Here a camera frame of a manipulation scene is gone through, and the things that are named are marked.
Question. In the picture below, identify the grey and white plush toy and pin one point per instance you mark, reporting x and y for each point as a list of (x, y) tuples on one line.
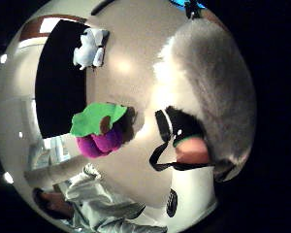
[(213, 84)]

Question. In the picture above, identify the black oval object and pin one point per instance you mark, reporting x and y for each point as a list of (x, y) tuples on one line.
[(171, 202)]

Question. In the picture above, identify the purple and green plush toy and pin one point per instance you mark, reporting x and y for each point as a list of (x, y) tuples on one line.
[(98, 129)]

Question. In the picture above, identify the the person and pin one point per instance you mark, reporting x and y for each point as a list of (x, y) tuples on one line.
[(97, 204)]

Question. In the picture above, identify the blue object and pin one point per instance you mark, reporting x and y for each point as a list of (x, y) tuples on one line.
[(187, 3)]

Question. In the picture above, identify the black panel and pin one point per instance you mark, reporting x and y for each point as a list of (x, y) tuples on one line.
[(59, 84)]

